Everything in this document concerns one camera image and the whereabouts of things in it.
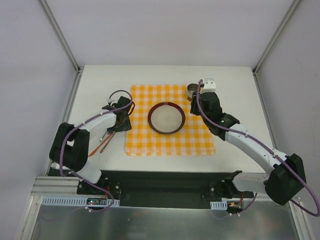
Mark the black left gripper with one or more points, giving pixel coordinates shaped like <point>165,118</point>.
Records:
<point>122,124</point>

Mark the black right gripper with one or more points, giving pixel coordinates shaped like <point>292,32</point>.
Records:
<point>195,104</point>

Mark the copper spoon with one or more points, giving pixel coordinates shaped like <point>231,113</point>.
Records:
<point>107,141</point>

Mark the metal cup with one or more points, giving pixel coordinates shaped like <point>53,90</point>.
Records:
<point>191,89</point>

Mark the yellow white checkered cloth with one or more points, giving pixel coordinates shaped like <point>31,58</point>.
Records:
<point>194,139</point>

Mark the red rimmed cream plate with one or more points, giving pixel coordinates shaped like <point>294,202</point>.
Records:
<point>166,118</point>

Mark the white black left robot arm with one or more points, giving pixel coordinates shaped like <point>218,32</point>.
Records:
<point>74,146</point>

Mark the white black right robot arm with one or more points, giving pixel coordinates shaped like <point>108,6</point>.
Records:
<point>284,175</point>

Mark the orange chopsticks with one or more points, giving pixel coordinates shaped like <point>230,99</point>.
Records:
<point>97,148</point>

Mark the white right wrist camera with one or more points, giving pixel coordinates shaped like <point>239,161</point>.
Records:
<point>209,86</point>

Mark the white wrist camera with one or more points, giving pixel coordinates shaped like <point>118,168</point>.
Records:
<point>209,86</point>
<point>111,101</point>

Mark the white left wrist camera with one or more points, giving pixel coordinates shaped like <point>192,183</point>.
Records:
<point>111,101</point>

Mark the aluminium right side rail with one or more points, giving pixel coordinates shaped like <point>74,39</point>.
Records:
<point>264,109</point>

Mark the aluminium rail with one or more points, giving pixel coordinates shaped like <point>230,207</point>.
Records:
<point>264,109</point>
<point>55,185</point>
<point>71,97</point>

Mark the aluminium frame post right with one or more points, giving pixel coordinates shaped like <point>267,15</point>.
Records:
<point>277,34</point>

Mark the aluminium frame post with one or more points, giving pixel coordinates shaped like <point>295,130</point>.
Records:
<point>59,34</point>
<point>277,34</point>

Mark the aluminium left side rail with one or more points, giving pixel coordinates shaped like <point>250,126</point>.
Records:
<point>71,97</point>

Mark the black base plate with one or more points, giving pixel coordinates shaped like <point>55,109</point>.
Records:
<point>170,200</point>

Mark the aluminium front rail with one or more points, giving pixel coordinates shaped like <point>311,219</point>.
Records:
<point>55,185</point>

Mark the right white cable duct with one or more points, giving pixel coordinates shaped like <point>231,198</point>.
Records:
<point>219,205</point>

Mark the white cable duct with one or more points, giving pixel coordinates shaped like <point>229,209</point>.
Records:
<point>67,201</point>
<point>219,205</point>

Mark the left white cable duct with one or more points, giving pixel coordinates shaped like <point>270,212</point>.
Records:
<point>67,201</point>

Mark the aluminium frame post left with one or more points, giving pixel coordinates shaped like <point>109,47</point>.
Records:
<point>59,34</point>

